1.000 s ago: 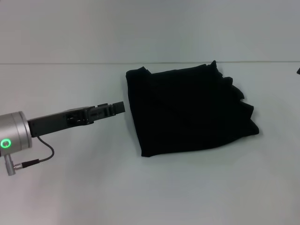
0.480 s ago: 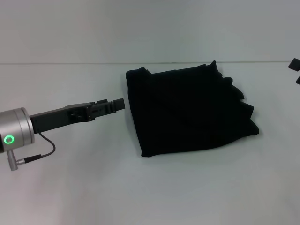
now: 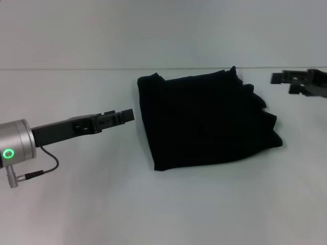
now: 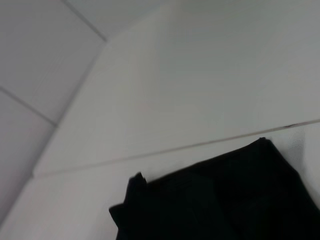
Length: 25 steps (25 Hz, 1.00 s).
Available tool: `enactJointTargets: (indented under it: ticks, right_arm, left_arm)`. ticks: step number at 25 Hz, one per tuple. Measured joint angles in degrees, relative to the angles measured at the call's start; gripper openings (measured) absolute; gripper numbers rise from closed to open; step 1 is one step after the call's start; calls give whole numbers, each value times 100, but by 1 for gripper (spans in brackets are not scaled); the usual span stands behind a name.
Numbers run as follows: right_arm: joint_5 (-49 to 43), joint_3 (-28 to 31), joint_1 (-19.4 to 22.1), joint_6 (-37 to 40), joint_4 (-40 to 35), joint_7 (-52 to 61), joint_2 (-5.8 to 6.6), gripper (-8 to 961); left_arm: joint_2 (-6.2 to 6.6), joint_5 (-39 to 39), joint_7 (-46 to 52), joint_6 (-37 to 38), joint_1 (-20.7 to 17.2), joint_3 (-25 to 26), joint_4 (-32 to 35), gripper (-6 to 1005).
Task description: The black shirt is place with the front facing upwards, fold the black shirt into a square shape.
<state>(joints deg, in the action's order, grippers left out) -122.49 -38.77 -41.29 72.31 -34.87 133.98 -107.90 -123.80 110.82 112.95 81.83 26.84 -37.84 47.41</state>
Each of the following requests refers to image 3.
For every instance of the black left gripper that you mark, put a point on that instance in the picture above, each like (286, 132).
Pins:
(64, 128)

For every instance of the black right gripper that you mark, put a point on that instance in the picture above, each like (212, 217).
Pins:
(318, 83)

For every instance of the black shirt with FREE print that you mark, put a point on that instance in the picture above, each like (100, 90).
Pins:
(204, 120)

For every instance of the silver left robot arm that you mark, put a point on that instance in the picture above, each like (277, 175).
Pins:
(15, 143)

